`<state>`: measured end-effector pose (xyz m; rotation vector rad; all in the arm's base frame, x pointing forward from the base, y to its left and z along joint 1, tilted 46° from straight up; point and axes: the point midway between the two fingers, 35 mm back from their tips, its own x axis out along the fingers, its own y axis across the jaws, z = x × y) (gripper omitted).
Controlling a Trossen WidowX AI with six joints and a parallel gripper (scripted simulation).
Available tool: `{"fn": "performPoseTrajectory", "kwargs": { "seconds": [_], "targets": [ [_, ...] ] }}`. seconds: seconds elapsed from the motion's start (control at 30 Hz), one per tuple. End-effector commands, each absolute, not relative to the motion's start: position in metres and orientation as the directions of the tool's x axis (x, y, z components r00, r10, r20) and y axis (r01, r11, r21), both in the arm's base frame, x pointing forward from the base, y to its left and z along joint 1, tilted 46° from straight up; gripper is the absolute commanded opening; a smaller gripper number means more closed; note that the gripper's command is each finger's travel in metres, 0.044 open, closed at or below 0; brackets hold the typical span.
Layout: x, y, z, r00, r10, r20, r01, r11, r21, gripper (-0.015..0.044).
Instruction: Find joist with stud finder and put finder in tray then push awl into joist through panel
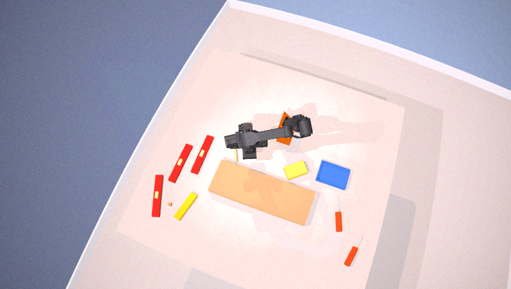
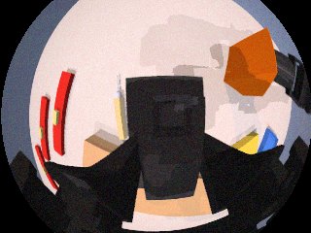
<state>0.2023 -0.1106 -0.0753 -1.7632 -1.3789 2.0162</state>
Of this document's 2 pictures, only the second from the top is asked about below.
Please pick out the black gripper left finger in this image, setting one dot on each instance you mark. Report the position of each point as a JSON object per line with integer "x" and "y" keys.
{"x": 113, "y": 181}

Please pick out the yellow rectangular block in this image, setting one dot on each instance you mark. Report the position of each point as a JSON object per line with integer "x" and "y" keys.
{"x": 249, "y": 144}

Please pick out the blue tray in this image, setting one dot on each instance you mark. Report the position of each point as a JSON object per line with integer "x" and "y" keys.
{"x": 269, "y": 141}

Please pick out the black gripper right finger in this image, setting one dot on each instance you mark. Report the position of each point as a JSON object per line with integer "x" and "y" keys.
{"x": 226, "y": 171}

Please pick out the red flat bar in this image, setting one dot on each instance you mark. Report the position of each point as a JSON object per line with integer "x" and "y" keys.
{"x": 43, "y": 129}
{"x": 42, "y": 161}
{"x": 59, "y": 111}

